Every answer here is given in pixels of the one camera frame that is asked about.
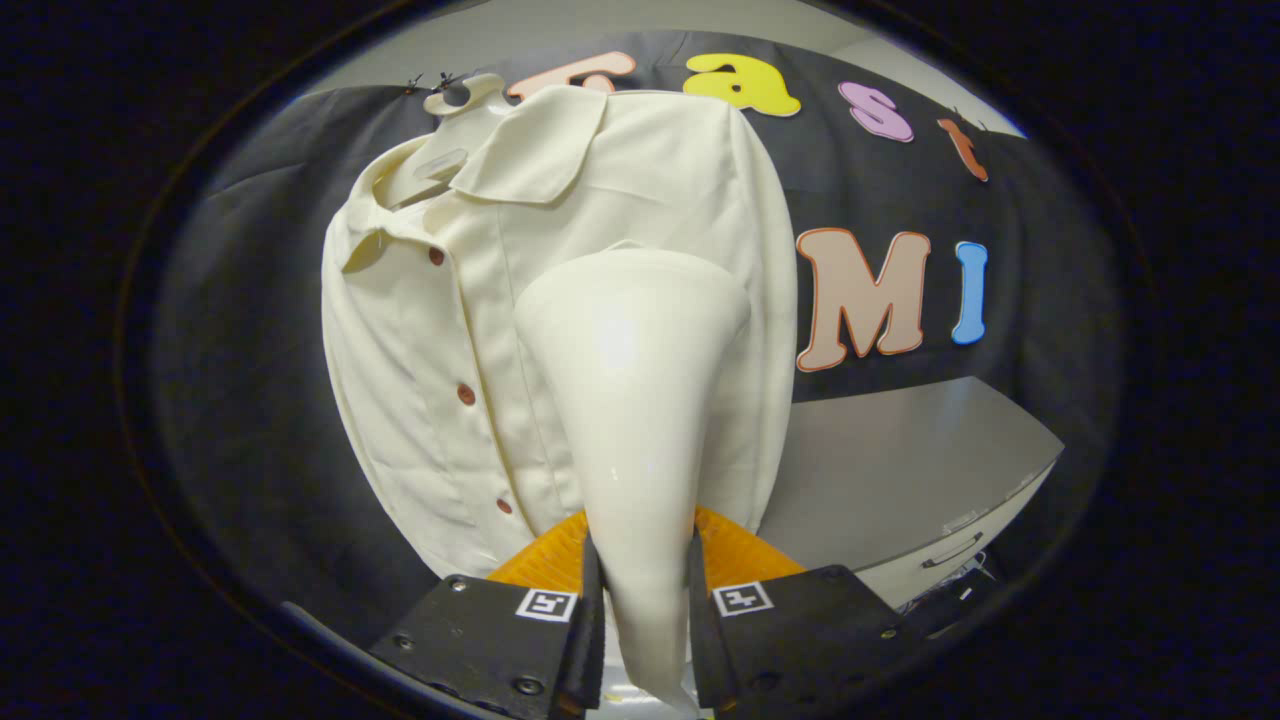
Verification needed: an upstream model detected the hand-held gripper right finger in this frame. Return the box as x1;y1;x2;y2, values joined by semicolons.
687;505;907;713

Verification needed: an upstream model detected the white garment steamer head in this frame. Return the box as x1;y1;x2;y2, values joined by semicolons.
512;248;753;717

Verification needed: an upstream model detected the white cabinet with grey top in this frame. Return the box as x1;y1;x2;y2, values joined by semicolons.
757;375;1066;610

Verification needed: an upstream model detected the dark box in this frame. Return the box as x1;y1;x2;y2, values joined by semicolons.
905;572;1001;637

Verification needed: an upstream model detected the cream button shirt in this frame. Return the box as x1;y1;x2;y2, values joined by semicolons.
320;85;799;582

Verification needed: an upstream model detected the black cabinet drawer handle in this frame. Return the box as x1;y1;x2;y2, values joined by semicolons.
920;533;987;570

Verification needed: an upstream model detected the cream plastic hanger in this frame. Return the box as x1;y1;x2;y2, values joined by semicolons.
385;72;512;212

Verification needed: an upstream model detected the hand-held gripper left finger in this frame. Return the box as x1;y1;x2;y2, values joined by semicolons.
368;508;608;720

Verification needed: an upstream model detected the black backdrop cloth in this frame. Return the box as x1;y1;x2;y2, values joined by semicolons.
150;30;1127;647

